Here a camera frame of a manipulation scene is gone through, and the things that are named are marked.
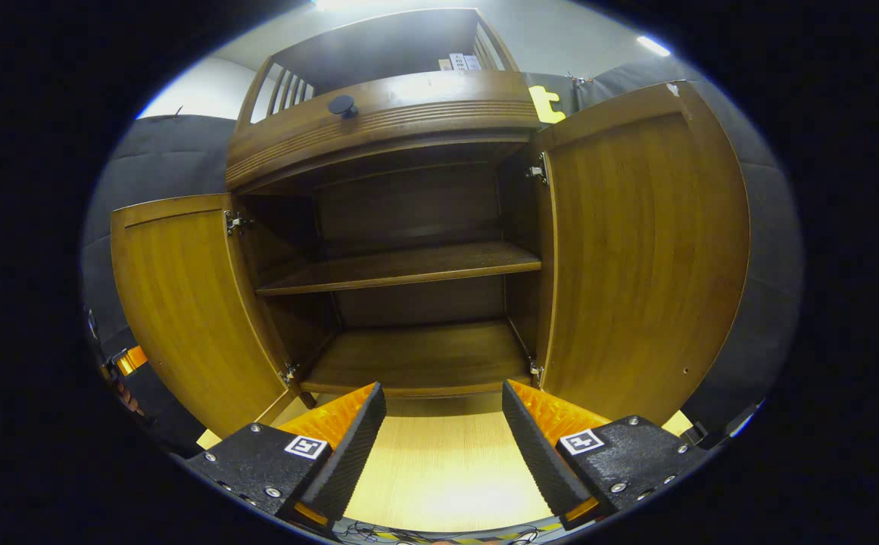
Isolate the wooden double-door shoe cabinet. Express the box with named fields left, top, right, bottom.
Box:
left=110, top=8, right=752, bottom=440

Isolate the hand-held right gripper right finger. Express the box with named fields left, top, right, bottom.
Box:
left=501, top=378, right=712, bottom=531

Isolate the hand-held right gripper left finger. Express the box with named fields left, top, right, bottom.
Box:
left=185, top=381, right=387, bottom=531

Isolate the wooden ribbed drawer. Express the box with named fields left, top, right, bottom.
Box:
left=225, top=70, right=542, bottom=192

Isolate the wooden inner shelf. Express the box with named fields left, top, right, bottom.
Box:
left=255, top=241, right=543, bottom=296

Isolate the wooden cabinet door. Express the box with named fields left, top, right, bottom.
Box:
left=110, top=193, right=296, bottom=440
left=534, top=79, right=752, bottom=426

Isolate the black backdrop cloth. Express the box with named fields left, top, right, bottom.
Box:
left=79, top=61, right=803, bottom=455

